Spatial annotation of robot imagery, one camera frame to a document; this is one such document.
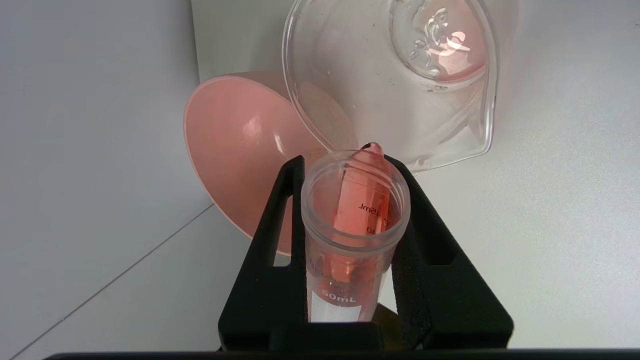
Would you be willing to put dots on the clear glass beaker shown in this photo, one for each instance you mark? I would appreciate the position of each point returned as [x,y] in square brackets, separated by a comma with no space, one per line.
[390,75]

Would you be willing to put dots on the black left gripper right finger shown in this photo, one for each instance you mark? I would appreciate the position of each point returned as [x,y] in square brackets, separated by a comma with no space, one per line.
[450,300]

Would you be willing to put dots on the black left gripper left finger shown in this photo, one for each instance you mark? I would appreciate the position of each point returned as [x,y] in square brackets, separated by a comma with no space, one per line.
[270,290]

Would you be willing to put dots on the test tube with red pigment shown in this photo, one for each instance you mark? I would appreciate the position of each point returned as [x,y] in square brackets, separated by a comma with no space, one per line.
[350,235]

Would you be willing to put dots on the pink plastic bowl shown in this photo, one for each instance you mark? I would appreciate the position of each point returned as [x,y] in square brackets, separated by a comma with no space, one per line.
[235,140]

